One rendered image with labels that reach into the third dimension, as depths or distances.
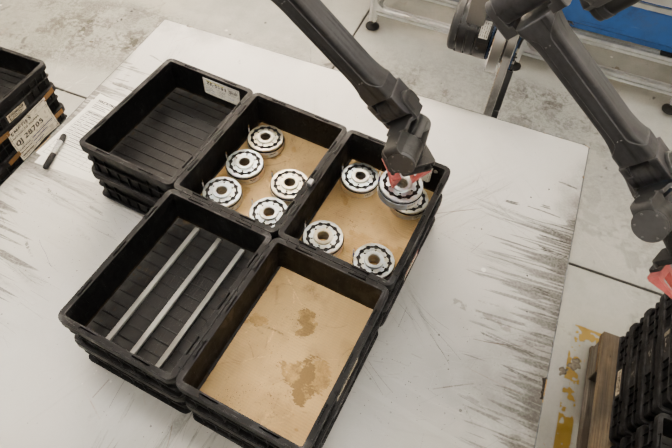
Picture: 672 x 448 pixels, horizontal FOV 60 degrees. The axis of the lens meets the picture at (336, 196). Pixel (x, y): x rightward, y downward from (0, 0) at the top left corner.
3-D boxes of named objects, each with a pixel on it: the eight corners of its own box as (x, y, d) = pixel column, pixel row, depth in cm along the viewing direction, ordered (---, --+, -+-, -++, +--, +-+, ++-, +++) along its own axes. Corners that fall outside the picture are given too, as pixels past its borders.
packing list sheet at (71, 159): (94, 92, 197) (94, 91, 196) (154, 112, 192) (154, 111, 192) (28, 160, 178) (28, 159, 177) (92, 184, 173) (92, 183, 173)
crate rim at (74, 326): (171, 192, 147) (170, 186, 145) (275, 240, 139) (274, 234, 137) (57, 322, 124) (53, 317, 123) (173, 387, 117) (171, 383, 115)
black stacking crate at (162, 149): (176, 87, 184) (169, 58, 175) (257, 120, 177) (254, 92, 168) (89, 172, 162) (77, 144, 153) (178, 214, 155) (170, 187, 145)
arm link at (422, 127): (435, 113, 118) (408, 105, 119) (426, 137, 114) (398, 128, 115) (428, 136, 124) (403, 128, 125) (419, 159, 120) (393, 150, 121)
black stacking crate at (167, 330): (178, 215, 154) (170, 188, 145) (275, 261, 147) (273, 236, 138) (72, 340, 132) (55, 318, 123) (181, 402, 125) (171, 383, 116)
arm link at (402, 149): (409, 84, 113) (376, 99, 119) (391, 124, 107) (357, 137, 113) (443, 127, 119) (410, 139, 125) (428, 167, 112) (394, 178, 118)
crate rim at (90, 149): (170, 63, 176) (169, 56, 175) (256, 96, 169) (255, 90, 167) (78, 149, 154) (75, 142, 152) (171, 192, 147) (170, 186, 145)
